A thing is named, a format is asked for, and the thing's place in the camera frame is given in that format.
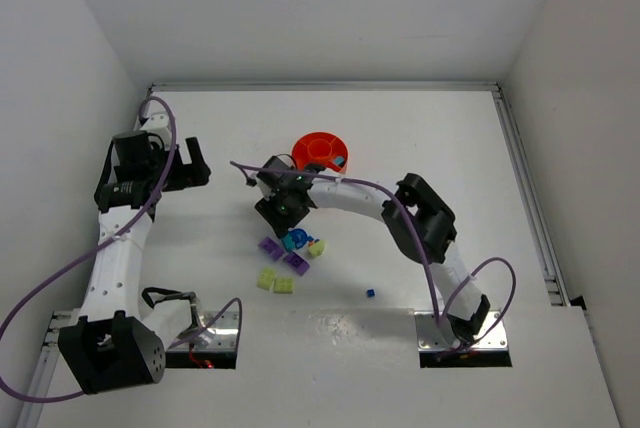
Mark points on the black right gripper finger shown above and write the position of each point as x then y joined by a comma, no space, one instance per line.
272,215
292,218

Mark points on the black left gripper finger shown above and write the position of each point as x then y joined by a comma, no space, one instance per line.
198,172
177,165

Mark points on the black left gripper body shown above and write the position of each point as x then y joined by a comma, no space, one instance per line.
183,168

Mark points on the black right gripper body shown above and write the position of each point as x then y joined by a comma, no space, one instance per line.
282,213

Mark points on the green sloped lego brick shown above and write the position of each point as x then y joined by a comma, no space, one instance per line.
317,249

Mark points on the light green rounded lego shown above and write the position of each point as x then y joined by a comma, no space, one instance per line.
283,285

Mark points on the teal long lego brick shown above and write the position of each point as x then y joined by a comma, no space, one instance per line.
288,243

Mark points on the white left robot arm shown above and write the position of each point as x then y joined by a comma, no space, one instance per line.
121,335

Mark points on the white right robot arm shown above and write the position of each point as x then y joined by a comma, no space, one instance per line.
420,223

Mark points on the blue arch lego piece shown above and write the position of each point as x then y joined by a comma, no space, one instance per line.
299,238

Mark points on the purple rounded lego brick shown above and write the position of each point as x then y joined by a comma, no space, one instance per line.
271,248

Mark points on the purple square lego brick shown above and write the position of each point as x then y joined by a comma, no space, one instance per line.
297,263

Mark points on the orange round divided container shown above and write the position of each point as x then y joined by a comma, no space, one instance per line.
320,148

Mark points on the light green square lego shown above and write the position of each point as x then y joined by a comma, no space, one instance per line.
266,279

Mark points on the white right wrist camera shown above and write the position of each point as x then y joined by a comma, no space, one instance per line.
255,180

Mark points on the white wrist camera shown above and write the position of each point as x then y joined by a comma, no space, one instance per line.
159,124
255,180

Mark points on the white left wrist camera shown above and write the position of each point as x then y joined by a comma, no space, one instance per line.
159,124

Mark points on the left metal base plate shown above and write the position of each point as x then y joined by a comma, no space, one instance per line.
221,335

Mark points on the metal base plate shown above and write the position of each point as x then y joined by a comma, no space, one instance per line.
221,335
491,338

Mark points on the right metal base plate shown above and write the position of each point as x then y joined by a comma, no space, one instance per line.
491,338

